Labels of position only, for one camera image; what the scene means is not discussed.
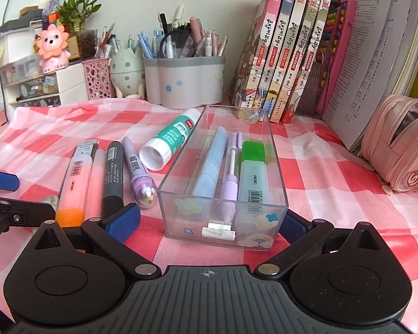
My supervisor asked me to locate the black marker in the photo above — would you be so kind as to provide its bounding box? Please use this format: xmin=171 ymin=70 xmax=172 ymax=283
xmin=102 ymin=141 xmax=124 ymax=219

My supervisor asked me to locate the lilac cartoon correction pen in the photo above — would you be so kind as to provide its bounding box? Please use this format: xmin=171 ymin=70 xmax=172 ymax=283
xmin=122 ymin=136 xmax=158 ymax=209

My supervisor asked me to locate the orange highlighter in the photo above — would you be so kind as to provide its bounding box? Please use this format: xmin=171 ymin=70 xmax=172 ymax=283
xmin=55 ymin=140 xmax=106 ymax=227

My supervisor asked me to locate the green highlighter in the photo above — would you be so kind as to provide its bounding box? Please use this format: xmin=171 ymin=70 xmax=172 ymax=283
xmin=238 ymin=140 xmax=269 ymax=204

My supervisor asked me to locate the green white glue stick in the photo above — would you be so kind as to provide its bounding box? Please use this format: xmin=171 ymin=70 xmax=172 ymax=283
xmin=139 ymin=108 xmax=201 ymax=171

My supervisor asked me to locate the lilac retractable pen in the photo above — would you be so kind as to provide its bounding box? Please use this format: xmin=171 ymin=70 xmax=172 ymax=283
xmin=220 ymin=132 xmax=242 ymax=222

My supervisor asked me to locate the clear plastic organizer tray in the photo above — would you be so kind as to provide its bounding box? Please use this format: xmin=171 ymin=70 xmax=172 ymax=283
xmin=159 ymin=105 xmax=288 ymax=251

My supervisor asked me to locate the light blue pen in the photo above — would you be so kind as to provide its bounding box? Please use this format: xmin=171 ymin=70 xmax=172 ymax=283
xmin=192 ymin=127 xmax=228 ymax=198

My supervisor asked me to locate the clear storage box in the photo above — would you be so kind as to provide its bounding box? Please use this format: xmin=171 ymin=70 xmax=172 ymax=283
xmin=0 ymin=54 xmax=41 ymax=85

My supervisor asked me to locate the white mini drawer unit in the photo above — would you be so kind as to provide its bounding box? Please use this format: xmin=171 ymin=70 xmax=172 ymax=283
xmin=3 ymin=63 xmax=88 ymax=113

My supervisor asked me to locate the pink pencil case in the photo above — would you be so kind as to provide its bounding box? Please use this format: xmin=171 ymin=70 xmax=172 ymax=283
xmin=361 ymin=94 xmax=418 ymax=191

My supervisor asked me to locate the pink perforated pen holder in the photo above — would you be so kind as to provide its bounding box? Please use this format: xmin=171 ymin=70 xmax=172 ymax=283
xmin=82 ymin=58 xmax=116 ymax=100

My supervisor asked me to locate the pink abacus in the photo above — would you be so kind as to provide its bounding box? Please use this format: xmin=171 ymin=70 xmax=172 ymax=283
xmin=297 ymin=0 xmax=357 ymax=117

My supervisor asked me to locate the pink lion toy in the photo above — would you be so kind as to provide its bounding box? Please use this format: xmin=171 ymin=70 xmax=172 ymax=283
xmin=36 ymin=24 xmax=71 ymax=74

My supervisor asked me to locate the egg shaped pen holder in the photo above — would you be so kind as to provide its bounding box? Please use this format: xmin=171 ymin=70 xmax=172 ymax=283
xmin=110 ymin=48 xmax=145 ymax=100

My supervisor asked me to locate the grey white flower pen holder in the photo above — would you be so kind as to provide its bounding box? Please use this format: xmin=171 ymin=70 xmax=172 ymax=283
xmin=143 ymin=57 xmax=226 ymax=109

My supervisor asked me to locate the rubik's cube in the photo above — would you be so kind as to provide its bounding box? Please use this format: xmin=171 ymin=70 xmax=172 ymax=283
xmin=43 ymin=11 xmax=62 ymax=30

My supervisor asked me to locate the potted bamboo plant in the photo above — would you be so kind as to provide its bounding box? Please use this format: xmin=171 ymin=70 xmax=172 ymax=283
xmin=59 ymin=0 xmax=102 ymax=34

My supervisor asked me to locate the magnifying glass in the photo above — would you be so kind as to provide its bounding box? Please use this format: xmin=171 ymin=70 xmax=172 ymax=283
xmin=158 ymin=30 xmax=197 ymax=59

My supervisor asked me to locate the stack of printed papers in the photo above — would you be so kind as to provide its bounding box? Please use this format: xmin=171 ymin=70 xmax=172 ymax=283
xmin=323 ymin=0 xmax=418 ymax=151

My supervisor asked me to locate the boxed comic book set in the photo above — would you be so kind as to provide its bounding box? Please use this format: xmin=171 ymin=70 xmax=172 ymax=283
xmin=228 ymin=0 xmax=332 ymax=123

